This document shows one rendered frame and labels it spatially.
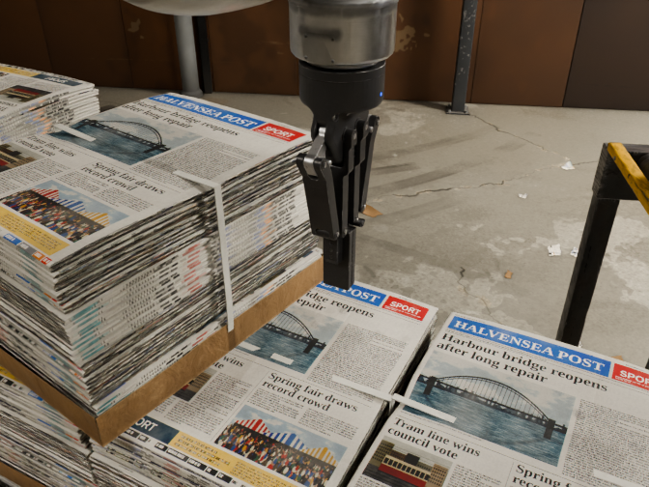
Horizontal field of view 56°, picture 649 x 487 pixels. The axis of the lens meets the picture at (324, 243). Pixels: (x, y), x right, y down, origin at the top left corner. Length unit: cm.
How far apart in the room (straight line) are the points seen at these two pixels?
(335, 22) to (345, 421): 41
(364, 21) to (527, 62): 371
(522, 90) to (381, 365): 359
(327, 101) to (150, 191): 22
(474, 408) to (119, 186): 45
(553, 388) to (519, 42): 351
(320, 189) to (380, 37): 14
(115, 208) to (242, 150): 18
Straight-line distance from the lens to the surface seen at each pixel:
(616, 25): 426
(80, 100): 103
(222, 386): 74
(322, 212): 56
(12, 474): 100
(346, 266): 63
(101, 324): 62
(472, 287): 236
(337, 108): 53
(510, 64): 419
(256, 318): 79
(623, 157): 144
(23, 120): 96
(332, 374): 75
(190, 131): 80
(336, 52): 51
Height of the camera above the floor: 135
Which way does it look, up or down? 32 degrees down
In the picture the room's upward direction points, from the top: straight up
